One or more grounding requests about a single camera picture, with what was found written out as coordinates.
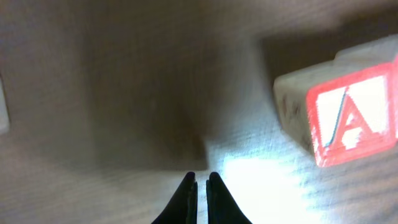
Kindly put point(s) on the red A block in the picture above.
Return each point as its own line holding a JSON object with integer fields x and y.
{"x": 338, "y": 113}

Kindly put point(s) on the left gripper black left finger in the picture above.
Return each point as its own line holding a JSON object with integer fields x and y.
{"x": 182, "y": 207}

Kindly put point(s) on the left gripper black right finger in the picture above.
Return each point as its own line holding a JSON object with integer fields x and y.
{"x": 222, "y": 208}

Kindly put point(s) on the green N block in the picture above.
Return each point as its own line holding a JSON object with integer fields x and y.
{"x": 4, "y": 114}

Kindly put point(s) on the red I block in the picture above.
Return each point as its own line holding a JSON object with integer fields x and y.
{"x": 382, "y": 50}

